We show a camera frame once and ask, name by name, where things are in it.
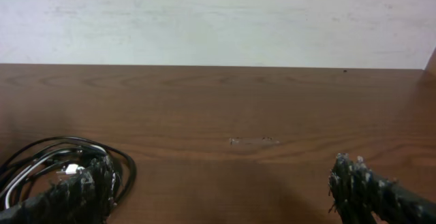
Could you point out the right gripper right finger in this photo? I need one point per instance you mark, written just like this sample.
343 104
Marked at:
360 196

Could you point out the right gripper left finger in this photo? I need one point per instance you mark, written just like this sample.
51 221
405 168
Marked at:
87 197

